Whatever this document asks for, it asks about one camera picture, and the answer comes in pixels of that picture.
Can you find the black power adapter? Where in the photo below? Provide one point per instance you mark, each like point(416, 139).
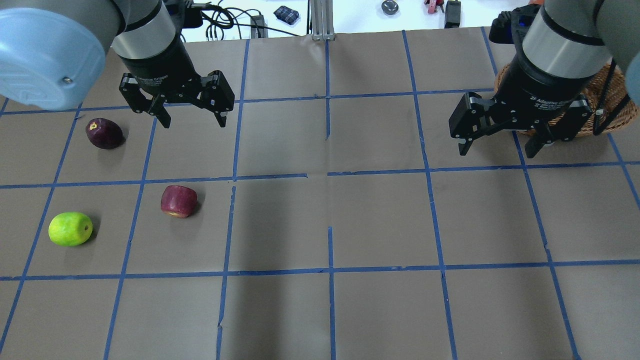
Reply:
point(453, 14)

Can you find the green apple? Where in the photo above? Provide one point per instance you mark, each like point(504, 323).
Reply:
point(70, 229)

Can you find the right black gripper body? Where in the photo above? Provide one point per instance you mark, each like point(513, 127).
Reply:
point(542, 86)

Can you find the red tool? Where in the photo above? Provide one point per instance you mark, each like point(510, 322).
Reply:
point(433, 6)

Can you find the wicker basket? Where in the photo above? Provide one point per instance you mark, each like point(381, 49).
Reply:
point(598, 99)

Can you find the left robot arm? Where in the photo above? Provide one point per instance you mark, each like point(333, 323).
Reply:
point(52, 52)

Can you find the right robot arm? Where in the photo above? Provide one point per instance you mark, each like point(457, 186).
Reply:
point(560, 47)

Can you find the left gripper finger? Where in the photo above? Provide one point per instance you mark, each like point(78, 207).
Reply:
point(220, 106)
point(157, 110)

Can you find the red apple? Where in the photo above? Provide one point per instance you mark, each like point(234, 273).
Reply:
point(178, 201)

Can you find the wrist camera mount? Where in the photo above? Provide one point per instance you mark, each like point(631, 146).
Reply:
point(511, 26)

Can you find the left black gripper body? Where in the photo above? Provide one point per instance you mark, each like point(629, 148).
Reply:
point(156, 63)

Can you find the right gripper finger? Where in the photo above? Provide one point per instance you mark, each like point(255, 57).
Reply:
point(543, 136)
point(464, 145)

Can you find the dark blue pouch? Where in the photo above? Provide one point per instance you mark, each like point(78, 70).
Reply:
point(287, 15)

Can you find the aluminium frame post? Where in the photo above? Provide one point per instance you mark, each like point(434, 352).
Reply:
point(322, 20)

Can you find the round grey knob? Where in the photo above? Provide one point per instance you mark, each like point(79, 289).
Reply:
point(389, 7)

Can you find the dark purple apple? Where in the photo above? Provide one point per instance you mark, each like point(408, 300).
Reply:
point(104, 134)

